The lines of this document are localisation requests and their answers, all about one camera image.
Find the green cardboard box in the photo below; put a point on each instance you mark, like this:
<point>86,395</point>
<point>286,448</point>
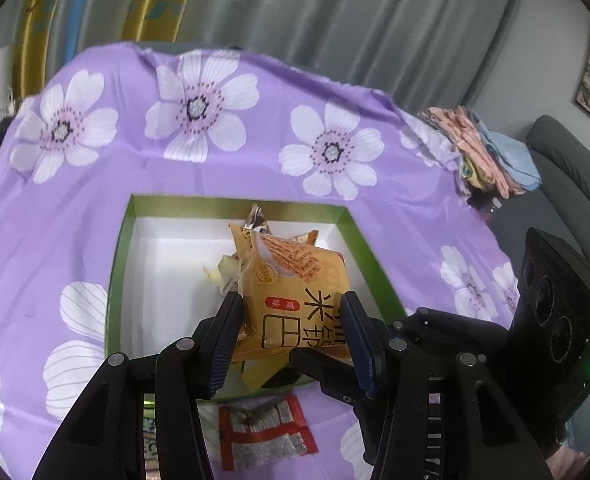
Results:
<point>119,280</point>

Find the grey curtain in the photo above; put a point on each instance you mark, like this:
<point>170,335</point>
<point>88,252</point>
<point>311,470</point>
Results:
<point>325,10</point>

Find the pale yellow snack packet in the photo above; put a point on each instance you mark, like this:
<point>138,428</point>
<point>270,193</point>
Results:
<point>225,272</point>

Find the cream packet with red edges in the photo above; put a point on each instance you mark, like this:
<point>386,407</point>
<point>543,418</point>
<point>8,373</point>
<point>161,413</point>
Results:
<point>265,435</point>

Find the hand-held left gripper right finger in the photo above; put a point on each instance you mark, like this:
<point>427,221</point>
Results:
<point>360,350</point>

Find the grey sofa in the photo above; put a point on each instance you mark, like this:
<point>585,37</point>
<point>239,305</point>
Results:
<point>575,170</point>

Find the yellow rice cracker packet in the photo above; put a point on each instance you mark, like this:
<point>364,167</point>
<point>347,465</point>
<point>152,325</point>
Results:
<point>285,305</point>

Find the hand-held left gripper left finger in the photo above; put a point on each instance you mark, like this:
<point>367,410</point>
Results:
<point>222,350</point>

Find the pile of folded clothes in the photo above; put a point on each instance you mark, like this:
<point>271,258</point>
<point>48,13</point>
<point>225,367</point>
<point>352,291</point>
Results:
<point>480,150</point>

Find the purple floral cloth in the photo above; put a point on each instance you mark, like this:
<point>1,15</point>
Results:
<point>125,170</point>

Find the person's right forearm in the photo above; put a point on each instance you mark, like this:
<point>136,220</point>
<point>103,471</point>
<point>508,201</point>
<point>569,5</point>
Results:
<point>572,465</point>

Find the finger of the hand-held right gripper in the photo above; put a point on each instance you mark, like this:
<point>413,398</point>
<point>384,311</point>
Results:
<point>455,332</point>
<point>325,367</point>

